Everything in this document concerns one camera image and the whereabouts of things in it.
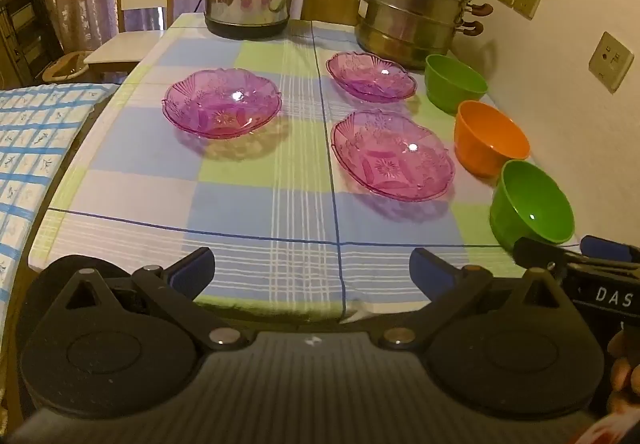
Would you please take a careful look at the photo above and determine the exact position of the dark folding rack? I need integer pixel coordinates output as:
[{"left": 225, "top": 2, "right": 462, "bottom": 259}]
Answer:
[{"left": 1, "top": 0, "right": 63, "bottom": 90}]

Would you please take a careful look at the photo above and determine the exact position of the stainless steel steamer pot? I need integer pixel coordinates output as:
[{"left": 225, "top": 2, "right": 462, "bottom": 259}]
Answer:
[{"left": 355, "top": 0, "right": 494, "bottom": 71}]

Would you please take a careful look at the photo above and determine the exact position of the purple glass plate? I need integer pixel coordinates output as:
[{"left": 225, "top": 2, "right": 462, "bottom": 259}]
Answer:
[
  {"left": 326, "top": 51, "right": 416, "bottom": 103},
  {"left": 162, "top": 68, "right": 282, "bottom": 140},
  {"left": 331, "top": 110, "right": 454, "bottom": 203}
]

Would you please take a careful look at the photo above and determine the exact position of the green bowl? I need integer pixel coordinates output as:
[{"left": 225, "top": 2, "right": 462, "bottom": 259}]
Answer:
[
  {"left": 424, "top": 54, "right": 488, "bottom": 115},
  {"left": 489, "top": 159, "right": 575, "bottom": 253}
]

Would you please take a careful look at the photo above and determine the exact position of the orange plastic bowl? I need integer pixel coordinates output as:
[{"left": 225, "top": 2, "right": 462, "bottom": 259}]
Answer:
[{"left": 454, "top": 100, "right": 530, "bottom": 179}]

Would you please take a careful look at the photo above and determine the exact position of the white wooden chair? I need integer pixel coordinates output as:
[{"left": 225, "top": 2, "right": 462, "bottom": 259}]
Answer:
[{"left": 86, "top": 0, "right": 175, "bottom": 76}]

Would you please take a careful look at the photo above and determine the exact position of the checkered tablecloth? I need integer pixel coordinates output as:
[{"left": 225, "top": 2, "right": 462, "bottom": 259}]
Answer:
[{"left": 28, "top": 13, "right": 522, "bottom": 321}]

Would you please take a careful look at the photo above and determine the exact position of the person's right hand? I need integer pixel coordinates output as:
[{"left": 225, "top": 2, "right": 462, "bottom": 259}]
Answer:
[{"left": 608, "top": 327, "right": 639, "bottom": 412}]

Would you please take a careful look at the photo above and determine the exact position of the foot bath basin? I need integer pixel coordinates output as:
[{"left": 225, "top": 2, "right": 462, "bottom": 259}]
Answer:
[{"left": 41, "top": 51, "right": 101, "bottom": 84}]

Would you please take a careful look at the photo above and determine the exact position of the blue white checkered bedding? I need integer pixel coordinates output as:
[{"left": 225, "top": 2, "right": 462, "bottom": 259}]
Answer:
[{"left": 1, "top": 82, "right": 119, "bottom": 333}]

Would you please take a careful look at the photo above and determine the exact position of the single wall socket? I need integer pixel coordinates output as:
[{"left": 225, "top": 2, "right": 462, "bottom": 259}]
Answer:
[{"left": 588, "top": 32, "right": 634, "bottom": 93}]

